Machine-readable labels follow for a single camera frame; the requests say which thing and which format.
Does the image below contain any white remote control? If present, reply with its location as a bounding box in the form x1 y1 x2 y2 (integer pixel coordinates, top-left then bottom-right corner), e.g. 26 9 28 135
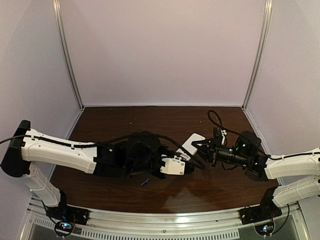
176 133 205 161

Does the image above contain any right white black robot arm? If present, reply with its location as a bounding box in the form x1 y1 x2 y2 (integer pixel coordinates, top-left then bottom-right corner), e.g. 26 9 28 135
191 127 320 208

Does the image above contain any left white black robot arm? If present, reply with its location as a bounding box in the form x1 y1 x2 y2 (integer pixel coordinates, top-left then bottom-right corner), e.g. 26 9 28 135
0 120 173 209

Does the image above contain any left black sleeved cable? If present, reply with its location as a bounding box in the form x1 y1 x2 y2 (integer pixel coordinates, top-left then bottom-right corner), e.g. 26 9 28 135
0 133 206 171

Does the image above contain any black sleeved cable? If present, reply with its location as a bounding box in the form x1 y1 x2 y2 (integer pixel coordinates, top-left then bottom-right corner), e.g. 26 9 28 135
207 109 320 158
0 133 206 171

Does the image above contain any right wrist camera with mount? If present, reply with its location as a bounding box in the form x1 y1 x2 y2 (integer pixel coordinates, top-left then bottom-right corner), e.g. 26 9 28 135
213 127 228 146

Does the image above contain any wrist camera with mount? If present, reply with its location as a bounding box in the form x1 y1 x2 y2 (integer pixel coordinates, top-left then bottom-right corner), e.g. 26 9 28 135
160 155 195 175
213 127 228 146

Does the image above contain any right black sleeved cable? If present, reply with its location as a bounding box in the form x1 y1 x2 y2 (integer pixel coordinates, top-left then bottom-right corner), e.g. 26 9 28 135
207 109 320 158

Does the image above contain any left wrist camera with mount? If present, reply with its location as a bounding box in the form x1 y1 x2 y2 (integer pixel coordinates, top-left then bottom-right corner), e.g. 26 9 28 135
160 155 195 175

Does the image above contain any right aluminium frame post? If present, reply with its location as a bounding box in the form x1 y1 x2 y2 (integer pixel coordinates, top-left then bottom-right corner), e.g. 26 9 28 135
242 0 273 111

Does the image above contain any aluminium frame post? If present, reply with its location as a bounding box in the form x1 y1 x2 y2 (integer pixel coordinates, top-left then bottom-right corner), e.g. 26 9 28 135
242 0 273 111
52 0 85 110

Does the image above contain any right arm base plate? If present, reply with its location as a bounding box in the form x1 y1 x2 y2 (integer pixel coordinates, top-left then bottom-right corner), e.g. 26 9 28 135
238 205 282 225

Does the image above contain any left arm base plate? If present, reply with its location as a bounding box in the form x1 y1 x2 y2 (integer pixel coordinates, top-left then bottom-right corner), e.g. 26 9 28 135
46 205 90 226

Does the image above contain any front aluminium rail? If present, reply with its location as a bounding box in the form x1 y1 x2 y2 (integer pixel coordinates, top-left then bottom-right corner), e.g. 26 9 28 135
17 196 311 240

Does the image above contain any left aluminium frame post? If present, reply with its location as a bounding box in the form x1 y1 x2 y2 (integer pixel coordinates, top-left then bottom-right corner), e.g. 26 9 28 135
52 0 85 110

